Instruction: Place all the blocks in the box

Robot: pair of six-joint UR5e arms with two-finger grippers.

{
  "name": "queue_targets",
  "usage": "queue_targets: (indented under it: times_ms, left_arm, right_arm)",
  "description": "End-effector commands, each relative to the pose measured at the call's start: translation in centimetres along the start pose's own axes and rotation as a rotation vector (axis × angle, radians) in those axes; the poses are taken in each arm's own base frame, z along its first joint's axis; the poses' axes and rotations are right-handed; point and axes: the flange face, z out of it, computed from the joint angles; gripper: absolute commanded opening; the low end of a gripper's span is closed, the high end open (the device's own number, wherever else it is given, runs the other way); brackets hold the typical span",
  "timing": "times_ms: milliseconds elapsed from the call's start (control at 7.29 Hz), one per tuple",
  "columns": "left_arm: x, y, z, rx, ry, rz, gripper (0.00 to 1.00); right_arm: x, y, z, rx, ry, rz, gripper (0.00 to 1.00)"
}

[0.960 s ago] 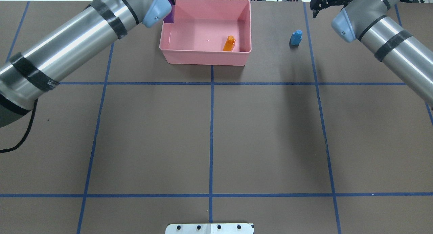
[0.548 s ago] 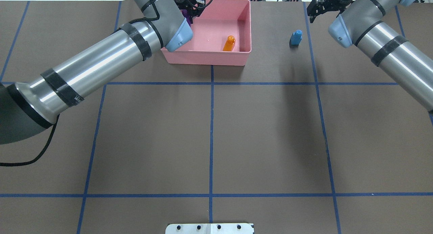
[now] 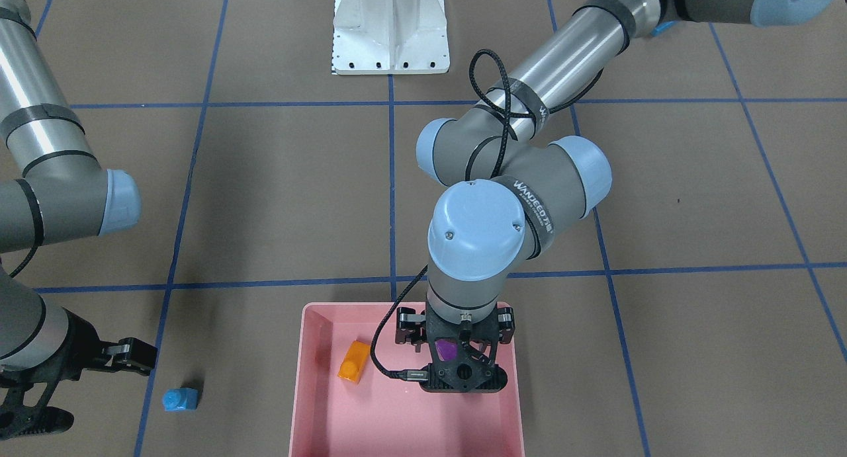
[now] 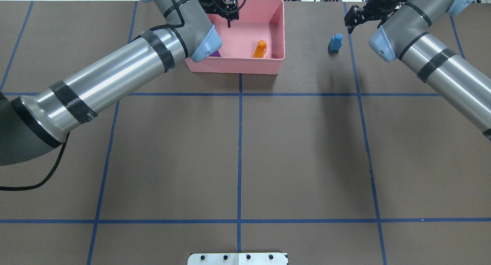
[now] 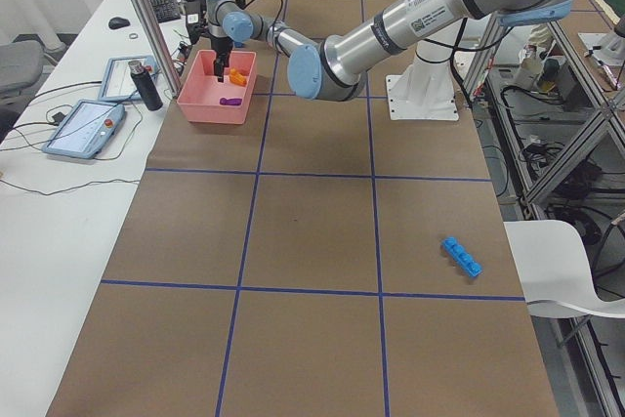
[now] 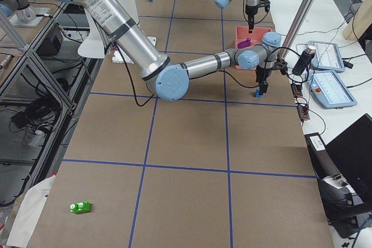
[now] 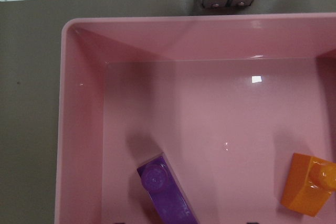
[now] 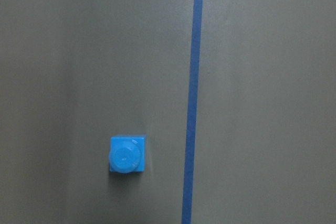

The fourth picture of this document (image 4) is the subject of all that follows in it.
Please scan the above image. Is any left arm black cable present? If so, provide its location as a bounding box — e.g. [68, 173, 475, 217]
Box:
[0, 132, 70, 192]

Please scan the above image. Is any orange block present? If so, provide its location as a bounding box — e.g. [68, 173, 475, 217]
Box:
[252, 40, 268, 59]

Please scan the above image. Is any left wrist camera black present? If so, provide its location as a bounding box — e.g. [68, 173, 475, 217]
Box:
[224, 0, 239, 21]

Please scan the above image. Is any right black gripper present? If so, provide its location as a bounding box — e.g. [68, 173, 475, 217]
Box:
[344, 0, 399, 34]

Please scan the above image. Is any white pedestal column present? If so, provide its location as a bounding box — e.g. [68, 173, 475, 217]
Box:
[187, 252, 289, 265]

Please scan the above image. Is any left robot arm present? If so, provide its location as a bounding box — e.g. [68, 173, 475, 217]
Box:
[0, 0, 223, 166]

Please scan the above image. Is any small blue block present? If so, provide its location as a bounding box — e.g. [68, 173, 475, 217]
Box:
[328, 34, 343, 52]

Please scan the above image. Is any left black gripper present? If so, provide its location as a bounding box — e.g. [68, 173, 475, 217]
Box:
[198, 0, 232, 28]

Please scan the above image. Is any purple block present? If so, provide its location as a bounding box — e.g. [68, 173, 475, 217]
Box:
[209, 50, 221, 57]

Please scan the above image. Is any pink plastic box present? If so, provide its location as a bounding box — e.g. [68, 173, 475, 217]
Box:
[185, 0, 285, 75]

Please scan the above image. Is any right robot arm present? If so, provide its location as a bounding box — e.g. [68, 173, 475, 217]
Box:
[344, 0, 491, 139]

